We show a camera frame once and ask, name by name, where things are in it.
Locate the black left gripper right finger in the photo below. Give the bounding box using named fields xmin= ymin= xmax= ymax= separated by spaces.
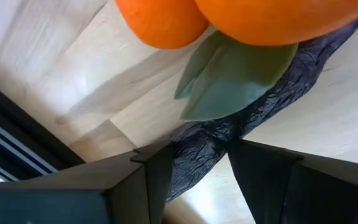
xmin=227 ymin=138 xmax=358 ymax=224

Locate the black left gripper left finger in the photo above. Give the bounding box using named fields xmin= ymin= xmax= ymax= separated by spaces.
xmin=0 ymin=142 xmax=174 ymax=224

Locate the purple eggplant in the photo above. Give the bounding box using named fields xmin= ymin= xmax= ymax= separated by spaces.
xmin=163 ymin=14 xmax=358 ymax=205

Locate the tangerine pair with green leaf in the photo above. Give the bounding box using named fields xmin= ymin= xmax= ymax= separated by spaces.
xmin=114 ymin=0 xmax=358 ymax=122

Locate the black metal table frame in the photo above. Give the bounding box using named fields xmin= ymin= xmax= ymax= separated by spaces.
xmin=0 ymin=76 xmax=85 ymax=183

